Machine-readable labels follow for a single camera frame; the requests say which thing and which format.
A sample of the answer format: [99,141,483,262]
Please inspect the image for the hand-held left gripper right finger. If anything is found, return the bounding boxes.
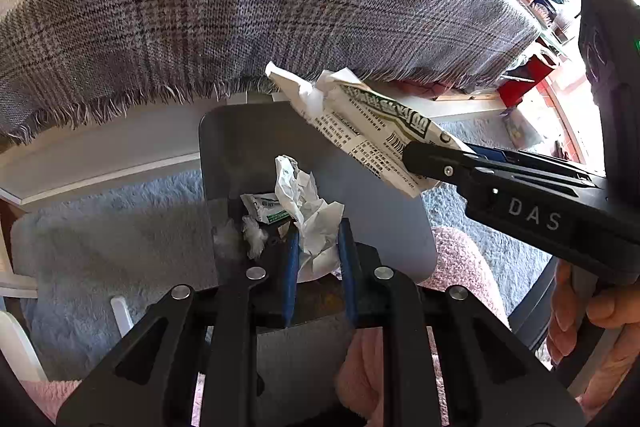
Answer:
[338,218,586,427]

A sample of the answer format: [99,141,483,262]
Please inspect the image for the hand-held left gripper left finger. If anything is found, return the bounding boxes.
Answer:
[57,231,302,427]

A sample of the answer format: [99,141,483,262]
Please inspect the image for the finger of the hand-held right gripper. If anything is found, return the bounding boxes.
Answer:
[467,143,608,188]
[402,141,501,188]

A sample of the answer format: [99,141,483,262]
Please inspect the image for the white fluff ball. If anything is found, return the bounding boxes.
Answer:
[242,216,269,259]

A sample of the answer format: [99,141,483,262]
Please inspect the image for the white printed plastic packet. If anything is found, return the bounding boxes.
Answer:
[265,61,477,200]

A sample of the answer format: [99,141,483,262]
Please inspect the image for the white tissue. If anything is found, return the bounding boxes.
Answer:
[273,154,346,276]
[310,68,362,114]

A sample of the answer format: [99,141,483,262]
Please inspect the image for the small green white wrapper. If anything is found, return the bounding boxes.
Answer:
[241,193,292,226]

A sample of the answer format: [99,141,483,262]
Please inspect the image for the grey trash bin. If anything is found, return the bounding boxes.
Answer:
[199,101,440,288]

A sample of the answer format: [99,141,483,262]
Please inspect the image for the person's right hand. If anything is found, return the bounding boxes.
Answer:
[547,259,640,410]

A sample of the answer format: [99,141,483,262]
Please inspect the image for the red plastic box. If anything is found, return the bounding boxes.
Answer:
[497,54,559,108]

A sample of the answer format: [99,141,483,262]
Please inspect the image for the pink fleece pants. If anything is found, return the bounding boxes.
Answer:
[20,227,512,427]

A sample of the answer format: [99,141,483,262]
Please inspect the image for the blue round tin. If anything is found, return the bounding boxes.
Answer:
[534,0,567,24]

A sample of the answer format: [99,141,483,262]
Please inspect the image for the blue-grey fluffy rug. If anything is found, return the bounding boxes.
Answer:
[10,117,557,383]

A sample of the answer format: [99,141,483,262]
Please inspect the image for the brown plaid blanket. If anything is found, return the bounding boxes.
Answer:
[0,0,544,146]

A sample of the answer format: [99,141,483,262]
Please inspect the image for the white table frame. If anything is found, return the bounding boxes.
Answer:
[0,92,507,208]

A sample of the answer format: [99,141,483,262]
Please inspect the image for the white chair frame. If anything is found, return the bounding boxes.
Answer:
[0,272,49,383]

